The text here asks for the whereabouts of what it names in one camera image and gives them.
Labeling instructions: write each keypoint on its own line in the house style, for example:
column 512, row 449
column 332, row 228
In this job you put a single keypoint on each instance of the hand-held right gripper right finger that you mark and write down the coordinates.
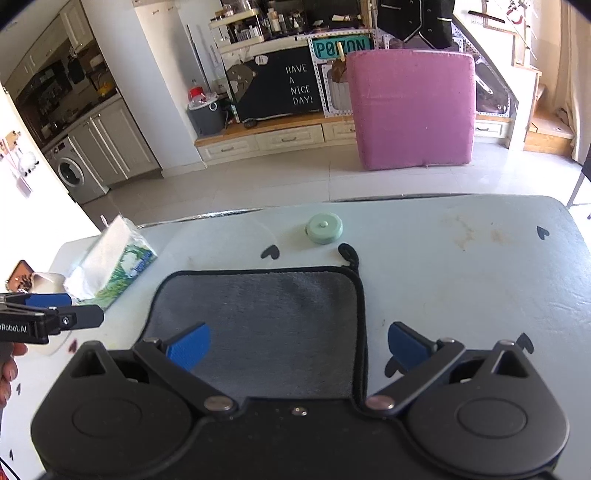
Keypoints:
column 407, row 345

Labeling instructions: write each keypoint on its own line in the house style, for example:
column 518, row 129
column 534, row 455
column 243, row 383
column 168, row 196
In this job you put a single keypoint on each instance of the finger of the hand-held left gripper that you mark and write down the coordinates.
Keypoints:
column 46, row 300
column 83, row 316

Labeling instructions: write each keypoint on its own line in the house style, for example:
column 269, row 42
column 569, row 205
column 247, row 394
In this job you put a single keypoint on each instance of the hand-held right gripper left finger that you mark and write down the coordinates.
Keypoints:
column 188, row 346

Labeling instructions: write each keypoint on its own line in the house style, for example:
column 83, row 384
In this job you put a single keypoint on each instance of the grey towel with black trim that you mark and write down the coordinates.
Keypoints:
column 258, row 314

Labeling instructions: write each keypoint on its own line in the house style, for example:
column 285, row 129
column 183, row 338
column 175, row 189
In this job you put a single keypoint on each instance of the person's left hand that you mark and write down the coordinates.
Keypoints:
column 8, row 374

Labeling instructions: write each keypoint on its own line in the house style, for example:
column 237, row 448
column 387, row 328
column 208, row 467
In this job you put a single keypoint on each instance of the white mug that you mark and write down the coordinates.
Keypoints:
column 48, row 282

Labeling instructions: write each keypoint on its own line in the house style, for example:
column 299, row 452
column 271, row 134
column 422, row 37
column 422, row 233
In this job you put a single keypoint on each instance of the brown patterned object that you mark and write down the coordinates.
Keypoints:
column 20, row 274

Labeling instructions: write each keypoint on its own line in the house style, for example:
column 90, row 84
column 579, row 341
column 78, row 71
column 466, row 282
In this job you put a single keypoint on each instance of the green tissue pack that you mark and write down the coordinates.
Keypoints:
column 115, row 258

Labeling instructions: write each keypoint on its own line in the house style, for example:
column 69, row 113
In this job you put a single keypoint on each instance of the white refrigerator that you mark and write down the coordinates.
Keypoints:
column 46, row 207

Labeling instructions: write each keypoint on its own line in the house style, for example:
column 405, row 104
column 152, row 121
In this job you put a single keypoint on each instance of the grey washing machine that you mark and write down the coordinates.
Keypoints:
column 76, row 170

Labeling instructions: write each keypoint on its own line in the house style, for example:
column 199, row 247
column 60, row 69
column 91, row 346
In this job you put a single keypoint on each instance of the green round lid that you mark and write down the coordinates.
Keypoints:
column 323, row 228

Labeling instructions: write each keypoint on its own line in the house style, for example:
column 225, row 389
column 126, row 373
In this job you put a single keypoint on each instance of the cream kitchen base cabinets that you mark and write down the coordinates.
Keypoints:
column 115, row 138

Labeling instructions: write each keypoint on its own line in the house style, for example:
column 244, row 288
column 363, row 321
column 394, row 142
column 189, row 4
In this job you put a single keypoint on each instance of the cream low drawer cabinet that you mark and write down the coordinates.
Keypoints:
column 277, row 138

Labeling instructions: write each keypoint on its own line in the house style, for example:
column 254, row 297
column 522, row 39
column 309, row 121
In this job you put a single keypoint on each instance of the grey trash bin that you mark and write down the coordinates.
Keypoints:
column 207, row 119

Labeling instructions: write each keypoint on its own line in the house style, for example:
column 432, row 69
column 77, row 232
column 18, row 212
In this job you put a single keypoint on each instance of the black chair leg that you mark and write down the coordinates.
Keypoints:
column 579, row 180

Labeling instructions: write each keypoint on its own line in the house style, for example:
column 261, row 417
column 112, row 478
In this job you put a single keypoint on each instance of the pink cushion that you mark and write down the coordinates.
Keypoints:
column 411, row 106

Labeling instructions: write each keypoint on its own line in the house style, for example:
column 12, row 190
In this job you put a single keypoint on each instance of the wooden stairs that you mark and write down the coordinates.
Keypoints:
column 549, row 129

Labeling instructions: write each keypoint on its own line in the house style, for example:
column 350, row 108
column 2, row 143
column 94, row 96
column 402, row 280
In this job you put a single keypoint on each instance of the teal sign plate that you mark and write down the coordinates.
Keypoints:
column 341, row 47

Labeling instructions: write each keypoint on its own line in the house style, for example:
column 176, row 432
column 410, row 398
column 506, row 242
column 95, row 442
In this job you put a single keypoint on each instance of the shelf rack with bottles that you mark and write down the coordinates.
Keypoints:
column 238, row 25

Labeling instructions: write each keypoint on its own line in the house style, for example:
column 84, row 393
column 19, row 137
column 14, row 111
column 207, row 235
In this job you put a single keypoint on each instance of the black jacket with white trim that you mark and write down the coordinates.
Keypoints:
column 415, row 21

